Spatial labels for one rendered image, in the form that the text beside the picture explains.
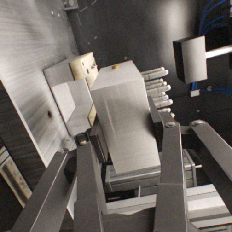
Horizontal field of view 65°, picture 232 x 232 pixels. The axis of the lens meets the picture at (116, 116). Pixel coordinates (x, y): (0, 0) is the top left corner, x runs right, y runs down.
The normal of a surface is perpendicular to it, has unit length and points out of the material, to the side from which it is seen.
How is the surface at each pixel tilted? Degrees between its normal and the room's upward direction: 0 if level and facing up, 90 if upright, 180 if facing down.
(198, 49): 90
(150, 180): 90
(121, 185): 90
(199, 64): 90
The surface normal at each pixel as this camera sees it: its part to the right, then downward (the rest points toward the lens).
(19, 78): 0.97, -0.22
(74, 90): -0.01, 0.40
